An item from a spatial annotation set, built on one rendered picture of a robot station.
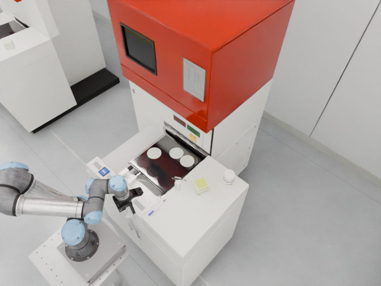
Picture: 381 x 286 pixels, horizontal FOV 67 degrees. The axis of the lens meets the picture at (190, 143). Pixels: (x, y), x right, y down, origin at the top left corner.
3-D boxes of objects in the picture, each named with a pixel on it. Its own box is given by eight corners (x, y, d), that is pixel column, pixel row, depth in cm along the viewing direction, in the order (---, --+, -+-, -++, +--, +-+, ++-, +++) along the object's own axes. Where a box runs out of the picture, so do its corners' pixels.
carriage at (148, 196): (126, 171, 204) (126, 168, 202) (162, 203, 189) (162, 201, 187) (117, 178, 201) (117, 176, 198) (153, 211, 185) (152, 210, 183)
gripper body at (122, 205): (114, 202, 161) (110, 193, 151) (128, 194, 164) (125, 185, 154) (119, 213, 157) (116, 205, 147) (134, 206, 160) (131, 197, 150)
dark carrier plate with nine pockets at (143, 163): (165, 135, 220) (165, 134, 219) (199, 160, 205) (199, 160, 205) (130, 162, 204) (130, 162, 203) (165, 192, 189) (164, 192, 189)
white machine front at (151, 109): (136, 109, 246) (130, 71, 215) (210, 164, 212) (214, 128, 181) (134, 112, 245) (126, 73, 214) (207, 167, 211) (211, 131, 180)
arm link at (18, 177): (77, 229, 165) (-17, 190, 127) (82, 205, 175) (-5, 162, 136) (93, 224, 161) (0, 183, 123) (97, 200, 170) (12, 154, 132)
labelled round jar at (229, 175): (227, 175, 190) (228, 167, 182) (235, 181, 187) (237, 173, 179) (220, 182, 187) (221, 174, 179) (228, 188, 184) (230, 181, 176)
